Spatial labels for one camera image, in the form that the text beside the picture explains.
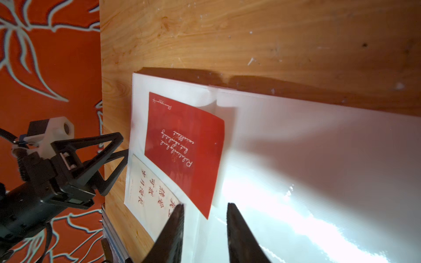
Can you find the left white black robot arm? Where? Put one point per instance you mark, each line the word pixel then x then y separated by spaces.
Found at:
pixel 19 223

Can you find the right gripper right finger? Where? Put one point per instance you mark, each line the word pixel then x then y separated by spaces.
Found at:
pixel 242 245

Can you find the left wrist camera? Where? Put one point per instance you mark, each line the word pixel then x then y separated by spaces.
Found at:
pixel 41 134

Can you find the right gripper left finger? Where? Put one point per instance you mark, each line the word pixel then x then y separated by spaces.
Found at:
pixel 169 245

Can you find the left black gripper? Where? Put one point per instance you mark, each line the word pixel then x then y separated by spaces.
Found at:
pixel 64 180

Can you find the red card white script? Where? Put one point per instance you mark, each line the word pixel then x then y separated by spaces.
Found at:
pixel 185 143

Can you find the white card red chinese text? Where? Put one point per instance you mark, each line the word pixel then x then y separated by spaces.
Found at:
pixel 148 198

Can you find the white photo album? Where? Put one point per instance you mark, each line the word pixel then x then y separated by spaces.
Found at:
pixel 315 183

